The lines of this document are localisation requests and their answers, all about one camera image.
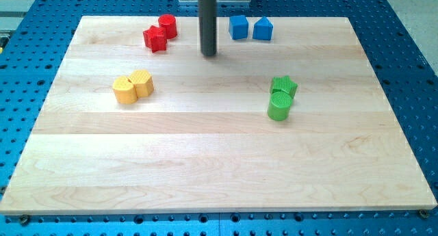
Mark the green cylinder block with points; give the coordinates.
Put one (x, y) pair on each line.
(279, 106)

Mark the green star block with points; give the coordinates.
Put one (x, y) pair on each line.
(283, 84)

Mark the light wooden board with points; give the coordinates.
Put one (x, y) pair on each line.
(203, 141)

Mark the yellow hexagon block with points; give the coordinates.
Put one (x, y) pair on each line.
(143, 82)

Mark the blue cube block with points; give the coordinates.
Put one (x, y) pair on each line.
(238, 27)

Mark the blue triangular prism block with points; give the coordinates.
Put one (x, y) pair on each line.
(263, 29)

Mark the yellow rounded block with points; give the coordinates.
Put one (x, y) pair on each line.
(124, 90)

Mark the red star block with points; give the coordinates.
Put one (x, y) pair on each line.
(155, 38)

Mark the red cylinder block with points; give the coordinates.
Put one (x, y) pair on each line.
(169, 23)

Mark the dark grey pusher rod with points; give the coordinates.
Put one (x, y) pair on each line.
(207, 26)

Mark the left board clamp screw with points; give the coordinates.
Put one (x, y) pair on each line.
(24, 220)

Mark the board clamp screw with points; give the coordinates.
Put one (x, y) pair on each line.
(424, 214)
(24, 220)

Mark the right board clamp screw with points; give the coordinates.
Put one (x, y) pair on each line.
(424, 214)

